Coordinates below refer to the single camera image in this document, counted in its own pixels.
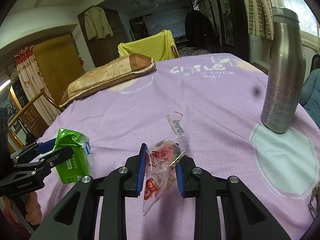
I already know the clear red printed plastic bag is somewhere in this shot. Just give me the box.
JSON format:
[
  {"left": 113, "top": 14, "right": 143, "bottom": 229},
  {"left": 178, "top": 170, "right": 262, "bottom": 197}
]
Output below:
[{"left": 143, "top": 139, "right": 185, "bottom": 215}]

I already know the green carton box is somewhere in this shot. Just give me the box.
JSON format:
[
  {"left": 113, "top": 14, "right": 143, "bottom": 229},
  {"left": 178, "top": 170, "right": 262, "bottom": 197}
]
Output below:
[{"left": 53, "top": 128, "right": 93, "bottom": 184}]

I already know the left hand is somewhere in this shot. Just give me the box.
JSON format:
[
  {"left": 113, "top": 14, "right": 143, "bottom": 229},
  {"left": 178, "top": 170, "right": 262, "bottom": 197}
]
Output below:
[{"left": 3, "top": 192, "right": 42, "bottom": 225}]

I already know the small clear wrapper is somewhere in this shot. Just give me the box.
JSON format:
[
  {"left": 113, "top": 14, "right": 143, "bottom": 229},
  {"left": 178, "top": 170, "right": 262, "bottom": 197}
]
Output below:
[{"left": 166, "top": 111, "right": 185, "bottom": 138}]

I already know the red patterned door curtain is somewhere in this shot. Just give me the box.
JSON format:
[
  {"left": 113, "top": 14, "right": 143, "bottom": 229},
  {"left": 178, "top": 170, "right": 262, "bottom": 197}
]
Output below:
[{"left": 14, "top": 46, "right": 61, "bottom": 126}]

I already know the brown beige pillow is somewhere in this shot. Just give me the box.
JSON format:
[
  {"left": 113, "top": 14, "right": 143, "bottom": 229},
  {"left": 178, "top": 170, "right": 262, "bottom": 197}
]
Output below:
[{"left": 60, "top": 53, "right": 156, "bottom": 107}]

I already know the yellow cloth on chair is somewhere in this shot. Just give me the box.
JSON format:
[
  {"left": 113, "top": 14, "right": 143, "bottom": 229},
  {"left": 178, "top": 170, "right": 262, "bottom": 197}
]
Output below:
[{"left": 118, "top": 30, "right": 180, "bottom": 62}]

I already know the dark wooden wardrobe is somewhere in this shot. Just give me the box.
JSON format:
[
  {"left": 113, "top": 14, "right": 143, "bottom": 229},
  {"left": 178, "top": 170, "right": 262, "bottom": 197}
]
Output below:
[{"left": 77, "top": 6, "right": 131, "bottom": 68}]

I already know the beige hanging shirt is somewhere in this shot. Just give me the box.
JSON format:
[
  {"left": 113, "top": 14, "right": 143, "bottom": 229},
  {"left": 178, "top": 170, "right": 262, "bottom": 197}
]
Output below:
[{"left": 85, "top": 7, "right": 114, "bottom": 40}]

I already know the steel water bottle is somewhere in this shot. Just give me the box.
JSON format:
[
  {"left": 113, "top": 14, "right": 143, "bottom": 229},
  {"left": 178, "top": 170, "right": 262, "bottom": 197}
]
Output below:
[{"left": 261, "top": 7, "right": 306, "bottom": 134}]

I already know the brown leather wallet bag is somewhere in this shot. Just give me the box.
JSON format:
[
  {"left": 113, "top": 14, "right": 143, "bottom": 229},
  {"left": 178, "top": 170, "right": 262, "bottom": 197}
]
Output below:
[{"left": 308, "top": 182, "right": 320, "bottom": 219}]

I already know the checked window curtain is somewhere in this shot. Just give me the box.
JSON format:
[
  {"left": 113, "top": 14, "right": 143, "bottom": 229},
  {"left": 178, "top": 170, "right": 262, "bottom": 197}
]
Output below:
[{"left": 245, "top": 0, "right": 274, "bottom": 40}]

